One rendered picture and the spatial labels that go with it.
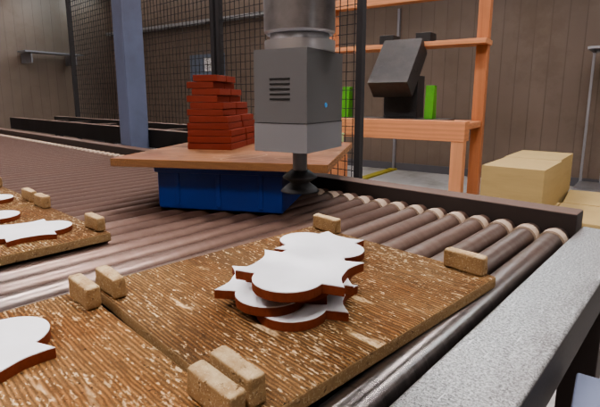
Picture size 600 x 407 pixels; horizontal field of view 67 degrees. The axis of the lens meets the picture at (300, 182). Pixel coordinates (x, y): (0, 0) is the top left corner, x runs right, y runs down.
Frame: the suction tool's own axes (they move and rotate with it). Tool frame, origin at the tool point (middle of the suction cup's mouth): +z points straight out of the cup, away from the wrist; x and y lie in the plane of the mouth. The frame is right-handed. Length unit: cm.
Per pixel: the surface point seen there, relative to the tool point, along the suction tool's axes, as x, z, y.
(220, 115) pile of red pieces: -52, -6, -51
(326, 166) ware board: -15.9, 3.5, -39.3
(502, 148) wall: -42, 61, -678
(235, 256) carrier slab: -16.6, 13.6, -9.3
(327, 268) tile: 3.0, 8.9, -0.9
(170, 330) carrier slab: -8.7, 13.6, 12.1
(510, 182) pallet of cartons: 2, 43, -272
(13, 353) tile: -16.4, 12.4, 23.5
